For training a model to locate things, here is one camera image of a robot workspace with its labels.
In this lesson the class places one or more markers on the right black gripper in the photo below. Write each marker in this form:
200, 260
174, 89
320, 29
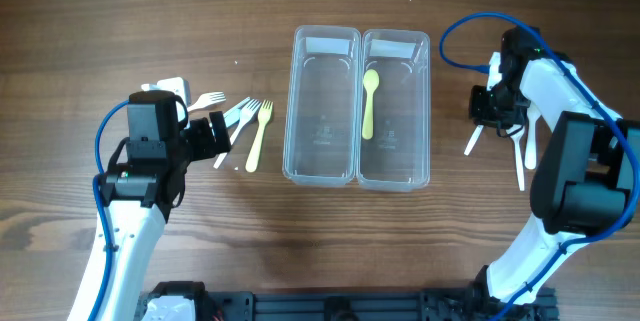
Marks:
480, 116

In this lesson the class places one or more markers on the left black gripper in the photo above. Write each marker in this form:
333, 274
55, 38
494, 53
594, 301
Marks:
207, 147

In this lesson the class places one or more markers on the translucent plastic fork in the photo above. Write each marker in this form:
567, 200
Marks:
232, 115

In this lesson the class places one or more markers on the beige plastic fork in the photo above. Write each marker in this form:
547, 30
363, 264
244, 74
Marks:
206, 100

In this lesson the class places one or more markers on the white plastic spoon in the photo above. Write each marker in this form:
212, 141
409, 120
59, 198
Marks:
530, 159
473, 140
519, 161

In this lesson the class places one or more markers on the white plastic fork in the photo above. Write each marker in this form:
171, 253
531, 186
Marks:
246, 114

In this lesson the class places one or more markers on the yellow plastic fork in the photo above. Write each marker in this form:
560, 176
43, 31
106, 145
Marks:
264, 116

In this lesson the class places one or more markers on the yellow plastic spoon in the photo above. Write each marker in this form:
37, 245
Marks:
371, 81

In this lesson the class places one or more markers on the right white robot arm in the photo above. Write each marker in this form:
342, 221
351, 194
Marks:
584, 180

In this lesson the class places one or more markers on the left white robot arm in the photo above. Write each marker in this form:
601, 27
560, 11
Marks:
135, 192

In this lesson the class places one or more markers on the left clear plastic container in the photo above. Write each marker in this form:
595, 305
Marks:
319, 141

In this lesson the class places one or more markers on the clear plastic container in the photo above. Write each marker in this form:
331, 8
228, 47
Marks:
398, 157
319, 141

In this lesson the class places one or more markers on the right clear plastic container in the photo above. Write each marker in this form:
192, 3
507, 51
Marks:
398, 157

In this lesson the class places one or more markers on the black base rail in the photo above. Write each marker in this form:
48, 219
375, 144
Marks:
191, 301

